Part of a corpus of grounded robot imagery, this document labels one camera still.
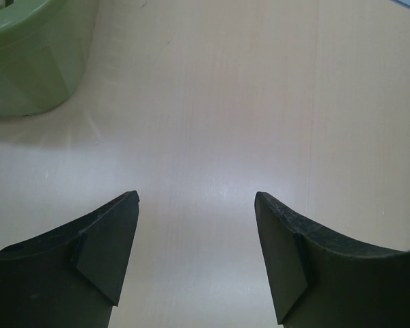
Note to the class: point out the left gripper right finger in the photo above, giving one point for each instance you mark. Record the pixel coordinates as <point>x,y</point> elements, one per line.
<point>321,278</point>

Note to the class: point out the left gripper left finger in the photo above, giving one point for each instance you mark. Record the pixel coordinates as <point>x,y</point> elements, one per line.
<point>71,276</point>

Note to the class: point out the green plastic laundry basket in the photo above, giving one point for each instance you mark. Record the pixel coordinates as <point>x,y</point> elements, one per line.
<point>44,50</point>

